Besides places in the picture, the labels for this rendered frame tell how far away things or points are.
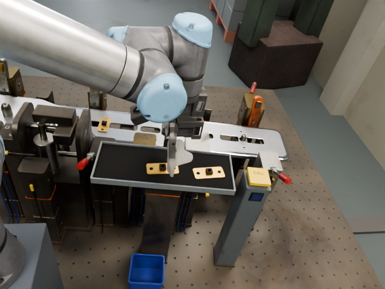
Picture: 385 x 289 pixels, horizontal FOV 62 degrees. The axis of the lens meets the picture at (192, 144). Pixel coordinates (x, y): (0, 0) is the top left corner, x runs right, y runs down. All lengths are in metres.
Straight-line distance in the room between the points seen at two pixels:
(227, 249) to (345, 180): 1.93
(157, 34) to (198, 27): 0.07
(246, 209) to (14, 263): 0.60
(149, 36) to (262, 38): 2.89
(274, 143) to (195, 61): 0.74
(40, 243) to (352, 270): 1.13
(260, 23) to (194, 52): 2.74
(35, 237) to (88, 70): 0.49
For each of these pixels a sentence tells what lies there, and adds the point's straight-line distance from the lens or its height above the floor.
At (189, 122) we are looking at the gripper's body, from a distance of 0.71.
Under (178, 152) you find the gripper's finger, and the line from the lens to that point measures 0.74.
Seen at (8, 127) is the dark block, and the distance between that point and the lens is 1.07.
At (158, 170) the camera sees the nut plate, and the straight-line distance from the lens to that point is 0.85.
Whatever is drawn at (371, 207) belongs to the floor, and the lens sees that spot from 2.86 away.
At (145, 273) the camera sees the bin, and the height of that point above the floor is 0.70.
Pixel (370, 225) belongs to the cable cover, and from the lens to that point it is 2.69.
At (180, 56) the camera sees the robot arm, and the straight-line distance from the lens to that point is 0.61.
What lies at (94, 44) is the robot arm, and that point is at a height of 1.59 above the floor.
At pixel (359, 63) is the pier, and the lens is 3.41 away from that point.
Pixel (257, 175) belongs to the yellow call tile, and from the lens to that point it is 0.91.
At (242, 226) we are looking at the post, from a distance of 1.04.
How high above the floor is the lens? 1.78
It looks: 42 degrees down
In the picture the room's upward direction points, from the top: 12 degrees clockwise
